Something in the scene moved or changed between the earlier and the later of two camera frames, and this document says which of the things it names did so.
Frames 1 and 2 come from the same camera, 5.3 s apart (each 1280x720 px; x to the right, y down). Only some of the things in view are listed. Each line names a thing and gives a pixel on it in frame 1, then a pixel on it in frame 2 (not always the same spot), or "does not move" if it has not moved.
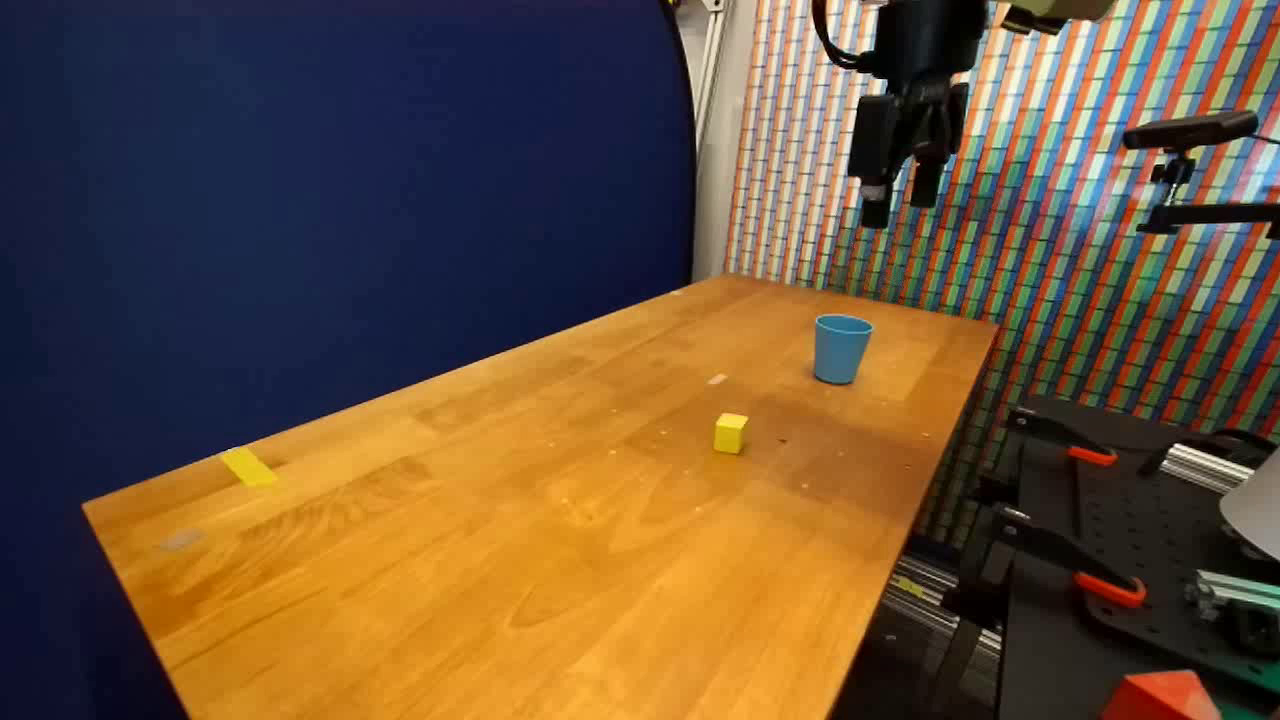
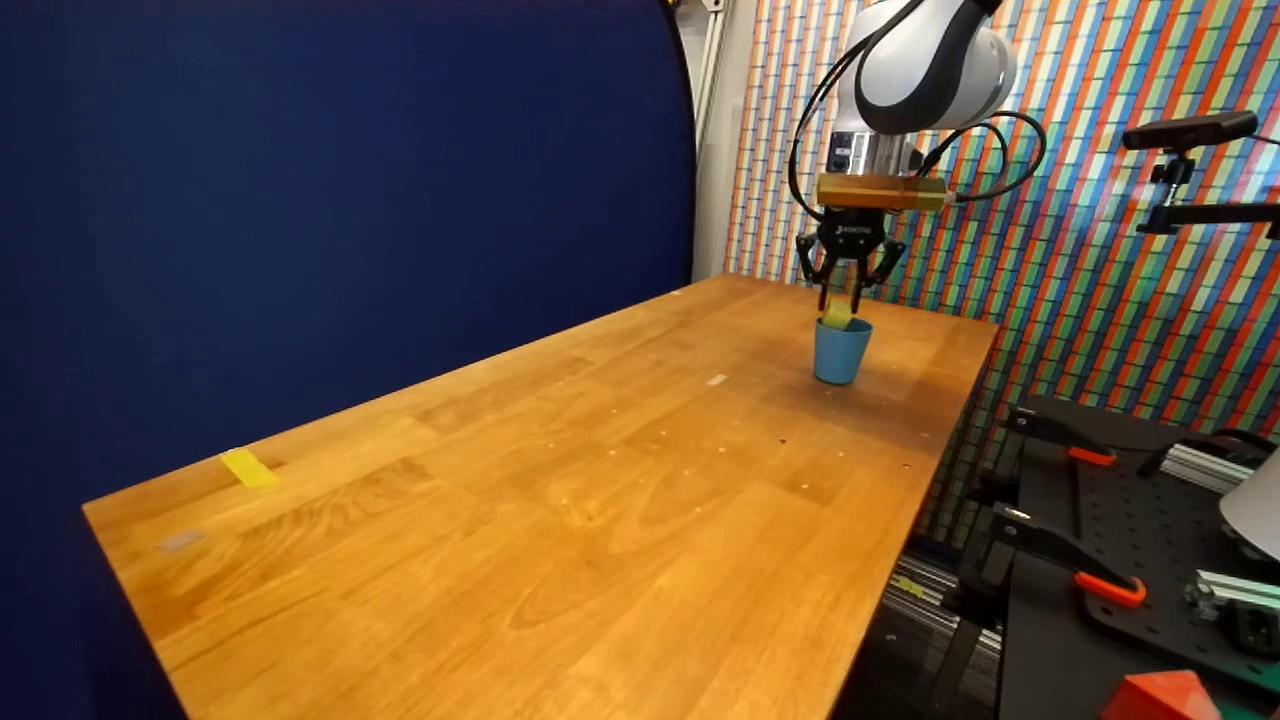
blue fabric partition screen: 232,217 does not move
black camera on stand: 1177,139 does not move
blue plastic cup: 836,348 does not move
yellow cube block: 729,434 -> 836,309
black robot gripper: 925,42 -> 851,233
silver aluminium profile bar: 1207,471 does not move
